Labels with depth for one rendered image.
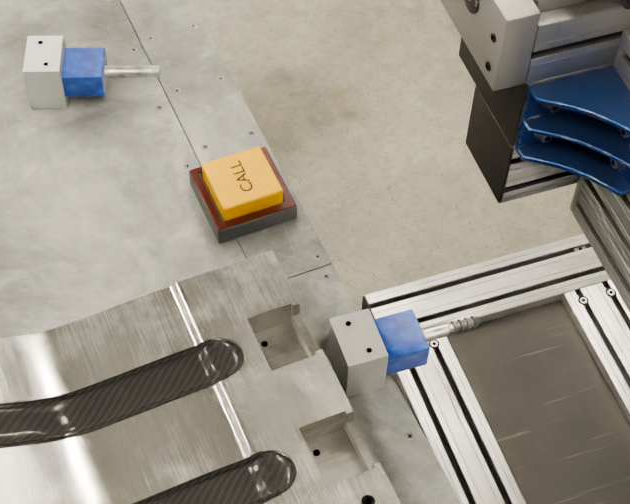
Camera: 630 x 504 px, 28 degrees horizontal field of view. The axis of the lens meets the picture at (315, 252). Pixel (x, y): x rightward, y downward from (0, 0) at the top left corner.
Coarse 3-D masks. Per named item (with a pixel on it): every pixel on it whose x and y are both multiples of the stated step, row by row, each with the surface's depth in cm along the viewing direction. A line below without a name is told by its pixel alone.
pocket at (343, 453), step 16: (336, 416) 97; (352, 416) 98; (304, 432) 97; (320, 432) 98; (336, 432) 99; (352, 432) 98; (320, 448) 98; (336, 448) 98; (352, 448) 98; (320, 464) 97; (336, 464) 97; (352, 464) 97; (368, 464) 96; (336, 480) 97
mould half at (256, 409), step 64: (256, 256) 106; (128, 320) 102; (192, 320) 102; (0, 384) 97; (64, 384) 99; (256, 384) 98; (320, 384) 98; (0, 448) 93; (64, 448) 95; (128, 448) 96; (192, 448) 95; (256, 448) 95
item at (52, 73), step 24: (48, 48) 124; (72, 48) 126; (96, 48) 126; (24, 72) 122; (48, 72) 123; (72, 72) 124; (96, 72) 124; (120, 72) 126; (144, 72) 126; (48, 96) 125; (72, 96) 126
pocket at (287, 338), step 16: (288, 304) 103; (256, 320) 103; (272, 320) 104; (288, 320) 105; (256, 336) 104; (272, 336) 104; (288, 336) 104; (304, 336) 103; (272, 352) 103; (288, 352) 103; (304, 352) 103; (272, 368) 102
